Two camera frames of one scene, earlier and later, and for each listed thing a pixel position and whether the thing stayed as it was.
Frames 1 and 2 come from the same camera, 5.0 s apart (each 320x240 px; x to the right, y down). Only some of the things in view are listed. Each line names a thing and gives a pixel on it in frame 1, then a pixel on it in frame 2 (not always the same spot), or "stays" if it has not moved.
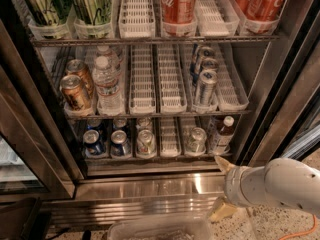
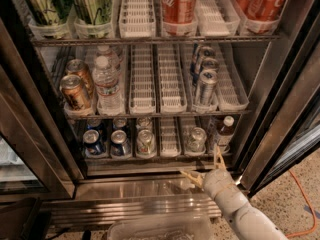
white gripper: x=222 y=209 to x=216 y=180
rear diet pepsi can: x=144 y=123 stays
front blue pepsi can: x=120 y=146 stays
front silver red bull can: x=207 y=81 stays
